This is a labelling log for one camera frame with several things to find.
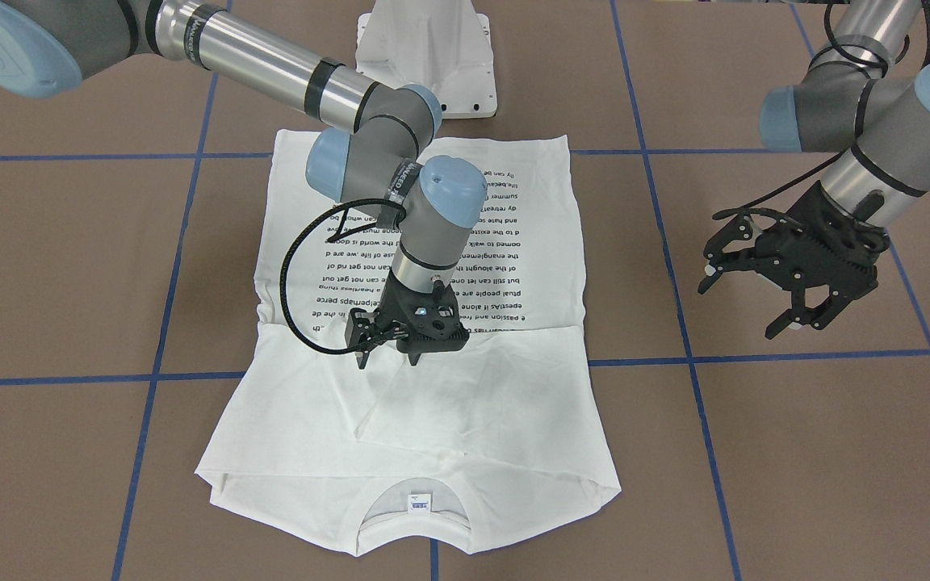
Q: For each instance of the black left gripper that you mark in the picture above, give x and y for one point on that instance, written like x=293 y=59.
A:
x=788 y=240

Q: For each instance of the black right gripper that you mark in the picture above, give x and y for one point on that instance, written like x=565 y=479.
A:
x=395 y=305

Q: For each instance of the white long sleeve printed shirt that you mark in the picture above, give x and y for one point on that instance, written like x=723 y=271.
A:
x=481 y=448

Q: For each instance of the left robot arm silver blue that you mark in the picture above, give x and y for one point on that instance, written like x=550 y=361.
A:
x=876 y=128

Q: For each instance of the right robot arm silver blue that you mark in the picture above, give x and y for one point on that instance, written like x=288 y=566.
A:
x=366 y=159

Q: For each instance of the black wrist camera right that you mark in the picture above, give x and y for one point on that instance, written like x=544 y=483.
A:
x=363 y=334

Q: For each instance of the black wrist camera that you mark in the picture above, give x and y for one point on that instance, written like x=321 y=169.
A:
x=363 y=334
x=740 y=226

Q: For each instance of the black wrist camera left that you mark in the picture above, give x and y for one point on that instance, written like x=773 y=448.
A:
x=740 y=226

